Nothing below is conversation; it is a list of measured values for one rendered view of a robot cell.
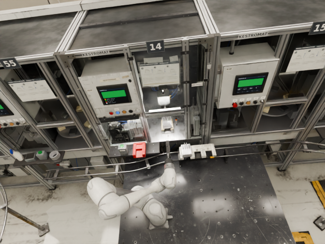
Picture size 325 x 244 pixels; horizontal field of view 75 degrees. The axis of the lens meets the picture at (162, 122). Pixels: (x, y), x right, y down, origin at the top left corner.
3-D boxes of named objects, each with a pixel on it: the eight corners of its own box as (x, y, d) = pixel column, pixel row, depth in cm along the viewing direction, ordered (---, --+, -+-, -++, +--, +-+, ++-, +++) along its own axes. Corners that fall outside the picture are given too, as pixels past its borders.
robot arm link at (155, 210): (157, 230, 187) (154, 222, 171) (144, 215, 197) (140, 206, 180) (170, 216, 194) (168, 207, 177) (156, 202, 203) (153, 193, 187)
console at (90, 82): (96, 120, 196) (77, 80, 162) (101, 99, 215) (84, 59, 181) (141, 115, 194) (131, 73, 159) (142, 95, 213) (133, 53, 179)
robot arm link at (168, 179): (167, 166, 176) (159, 173, 184) (168, 184, 166) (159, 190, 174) (178, 169, 180) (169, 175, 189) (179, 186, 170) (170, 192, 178)
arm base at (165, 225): (173, 228, 192) (172, 226, 188) (149, 230, 193) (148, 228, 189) (171, 207, 204) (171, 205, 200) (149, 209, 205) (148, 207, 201)
